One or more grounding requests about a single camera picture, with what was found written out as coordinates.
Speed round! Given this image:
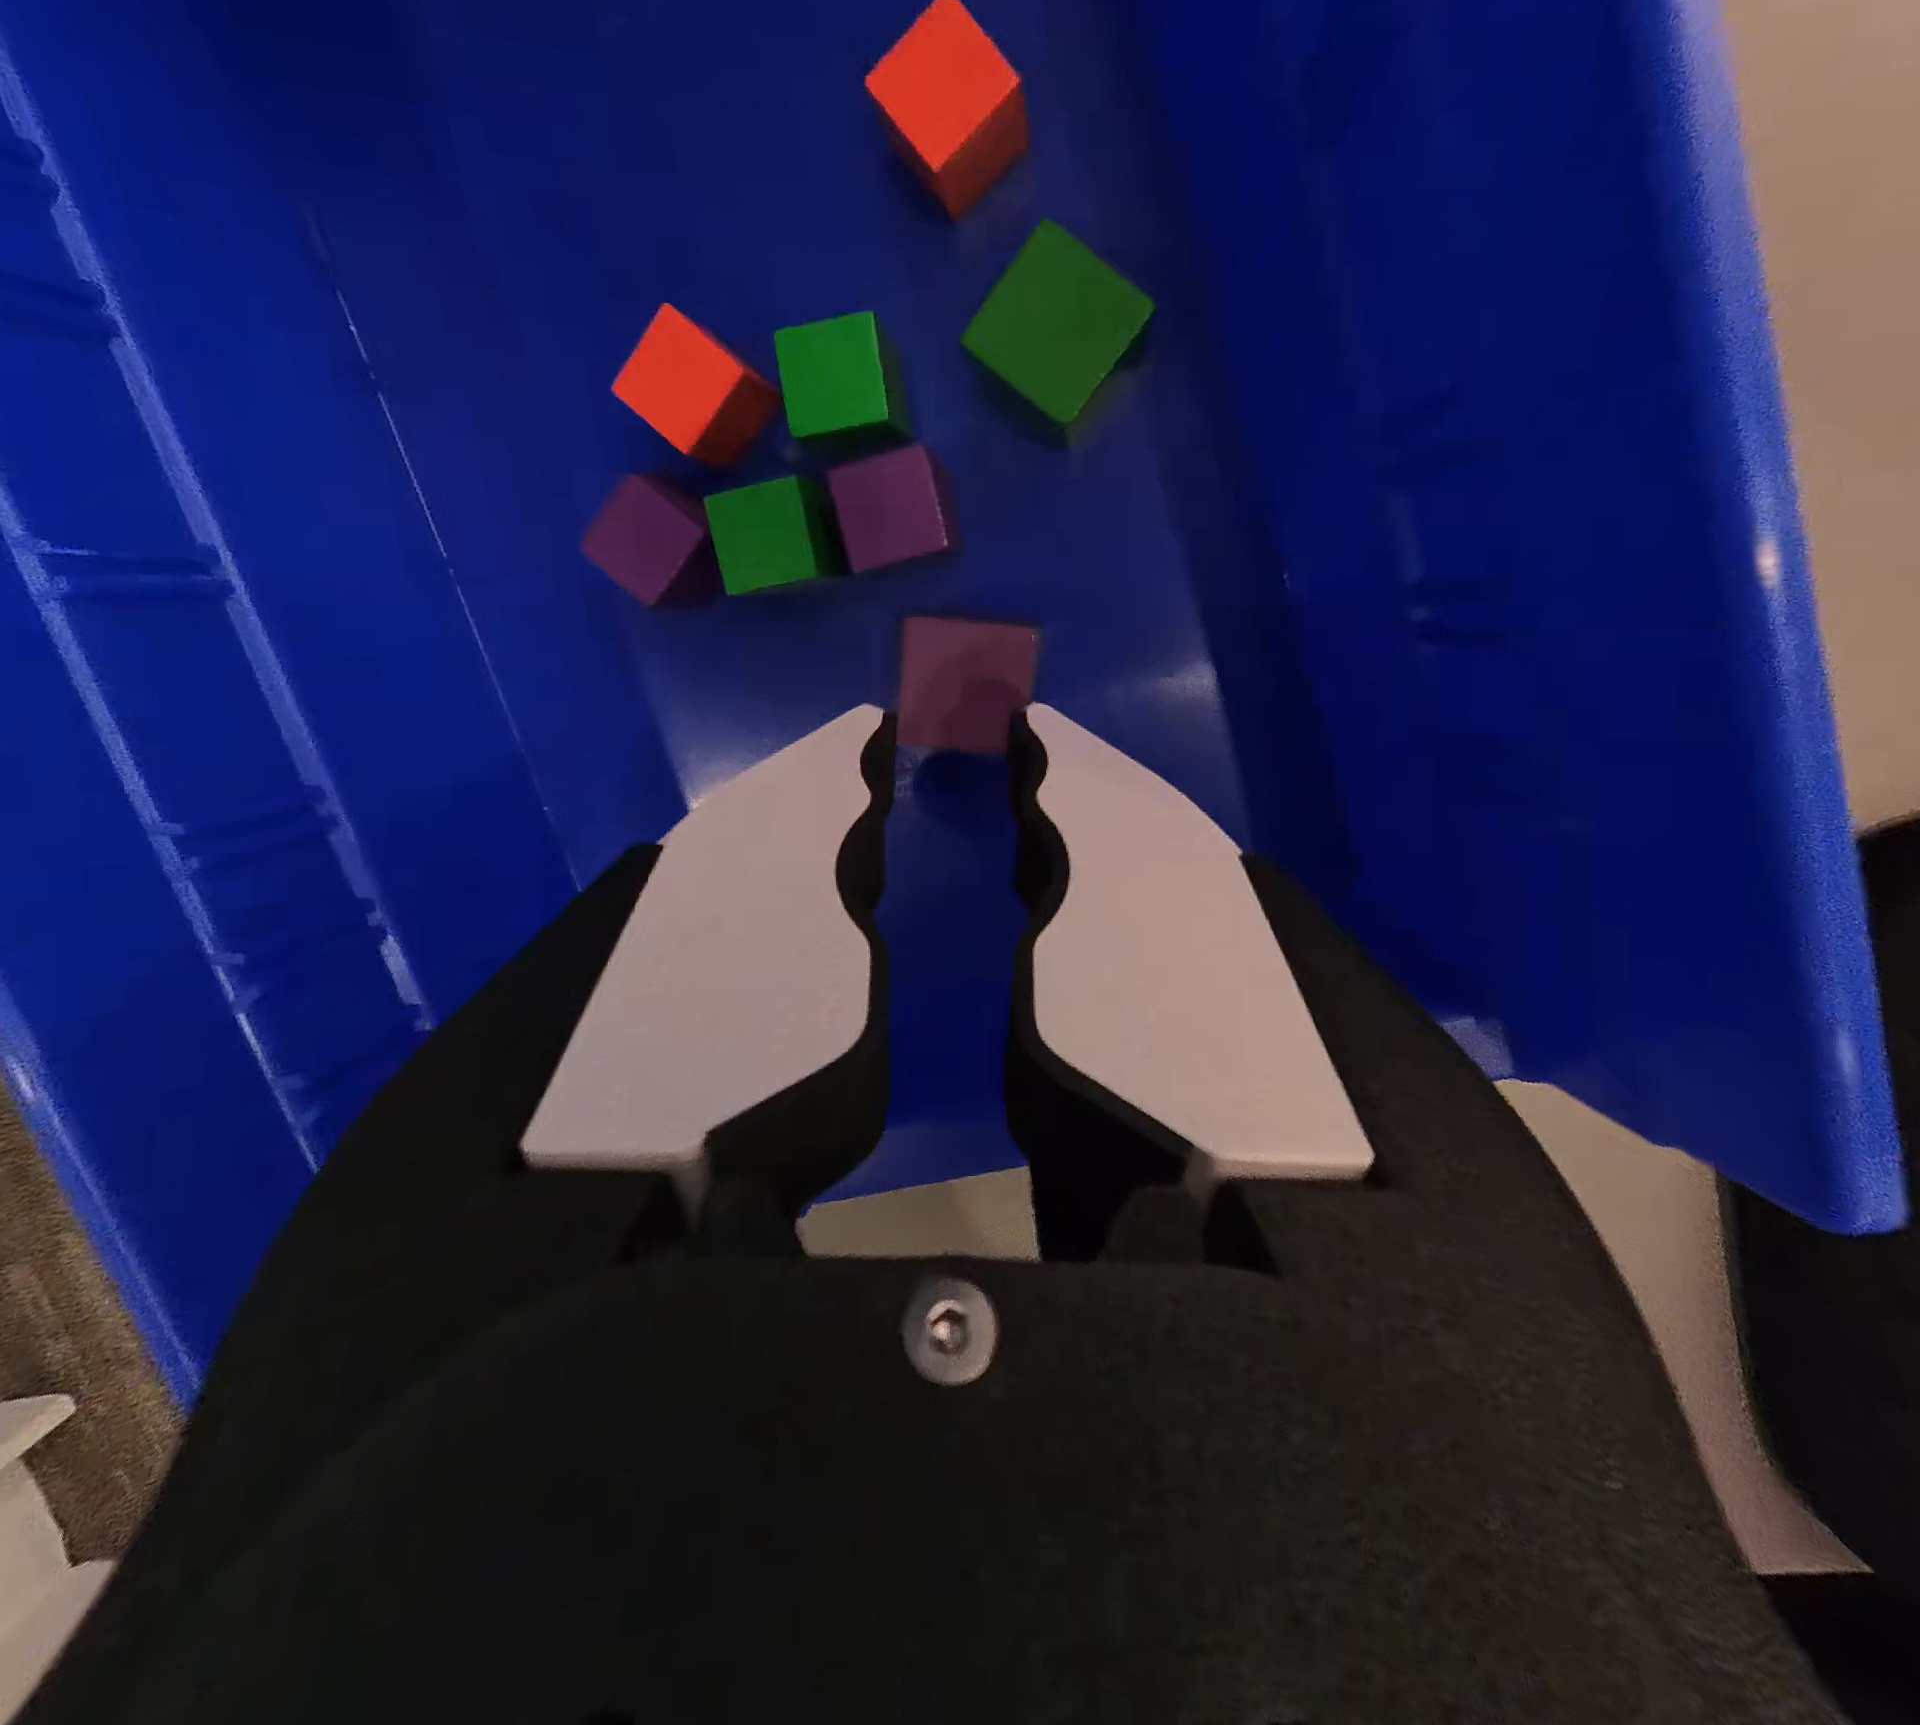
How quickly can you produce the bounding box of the blue plastic bin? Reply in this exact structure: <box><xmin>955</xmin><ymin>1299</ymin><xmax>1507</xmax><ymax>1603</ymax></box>
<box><xmin>0</xmin><ymin>0</ymin><xmax>1913</xmax><ymax>1397</ymax></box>

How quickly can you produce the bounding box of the green wooden cube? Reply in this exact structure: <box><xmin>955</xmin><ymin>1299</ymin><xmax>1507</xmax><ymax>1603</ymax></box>
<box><xmin>701</xmin><ymin>475</ymin><xmax>838</xmax><ymax>597</ymax></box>
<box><xmin>960</xmin><ymin>220</ymin><xmax>1157</xmax><ymax>428</ymax></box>
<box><xmin>772</xmin><ymin>311</ymin><xmax>902</xmax><ymax>441</ymax></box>

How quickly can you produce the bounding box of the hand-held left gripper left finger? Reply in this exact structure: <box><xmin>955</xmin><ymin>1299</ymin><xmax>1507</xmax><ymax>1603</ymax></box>
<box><xmin>519</xmin><ymin>703</ymin><xmax>897</xmax><ymax>1210</ymax></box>

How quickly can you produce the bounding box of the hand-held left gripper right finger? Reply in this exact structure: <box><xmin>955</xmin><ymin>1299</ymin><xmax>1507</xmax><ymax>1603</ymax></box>
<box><xmin>1007</xmin><ymin>703</ymin><xmax>1377</xmax><ymax>1210</ymax></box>

